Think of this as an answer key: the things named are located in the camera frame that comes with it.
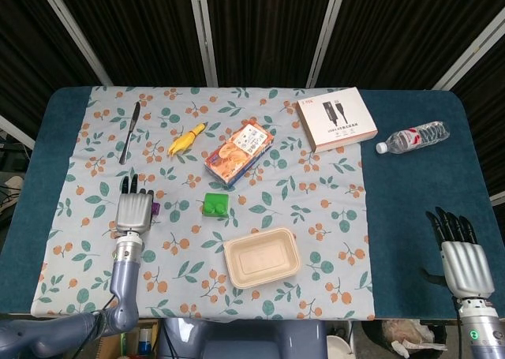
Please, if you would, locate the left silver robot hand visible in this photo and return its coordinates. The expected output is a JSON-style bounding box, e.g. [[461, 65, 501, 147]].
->
[[115, 174, 155, 236]]

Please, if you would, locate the white cable packaging box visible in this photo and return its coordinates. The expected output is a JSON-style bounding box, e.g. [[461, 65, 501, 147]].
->
[[295, 86, 378, 154]]

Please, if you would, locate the yellow toy chicken foot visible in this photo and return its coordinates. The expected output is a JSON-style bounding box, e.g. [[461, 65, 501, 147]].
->
[[167, 122, 209, 156]]

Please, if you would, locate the slim table knife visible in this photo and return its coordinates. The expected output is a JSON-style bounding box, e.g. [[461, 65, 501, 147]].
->
[[118, 101, 142, 166]]

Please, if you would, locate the white partition frame post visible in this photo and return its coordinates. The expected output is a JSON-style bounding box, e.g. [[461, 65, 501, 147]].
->
[[306, 0, 348, 88], [0, 114, 36, 151], [187, 0, 219, 87], [33, 0, 114, 87], [432, 9, 505, 91]]

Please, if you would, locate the beige plastic food container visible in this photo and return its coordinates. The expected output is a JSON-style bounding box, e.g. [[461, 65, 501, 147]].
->
[[223, 227, 301, 289]]

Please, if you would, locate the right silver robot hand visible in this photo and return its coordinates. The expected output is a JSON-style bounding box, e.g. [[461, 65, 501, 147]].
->
[[419, 206, 496, 299]]

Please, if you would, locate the clear plastic water bottle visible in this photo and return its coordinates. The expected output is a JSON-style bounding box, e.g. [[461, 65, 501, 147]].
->
[[375, 120, 451, 155]]

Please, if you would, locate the white cup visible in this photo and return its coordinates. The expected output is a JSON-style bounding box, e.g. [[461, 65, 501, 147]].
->
[[326, 335, 354, 359]]

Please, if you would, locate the dark teal table cover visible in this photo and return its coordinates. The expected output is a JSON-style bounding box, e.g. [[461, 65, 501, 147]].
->
[[0, 86, 505, 320]]

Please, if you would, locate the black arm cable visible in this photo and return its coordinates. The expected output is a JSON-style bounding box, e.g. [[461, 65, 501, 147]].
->
[[455, 295, 465, 359]]

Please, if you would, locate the green toy brick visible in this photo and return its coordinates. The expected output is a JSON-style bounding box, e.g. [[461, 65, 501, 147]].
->
[[202, 192, 230, 219]]

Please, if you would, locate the black trash bag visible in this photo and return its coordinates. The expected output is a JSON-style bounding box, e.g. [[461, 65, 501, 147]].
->
[[362, 319, 449, 359]]

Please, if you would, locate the floral tablecloth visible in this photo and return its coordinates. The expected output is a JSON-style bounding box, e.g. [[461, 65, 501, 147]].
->
[[30, 85, 376, 321]]

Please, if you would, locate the orange blue snack box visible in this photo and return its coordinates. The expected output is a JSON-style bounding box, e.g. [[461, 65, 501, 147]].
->
[[204, 118, 274, 187]]

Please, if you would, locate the blue-grey robot torso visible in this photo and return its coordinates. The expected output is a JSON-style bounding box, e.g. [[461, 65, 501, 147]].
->
[[159, 317, 328, 359]]

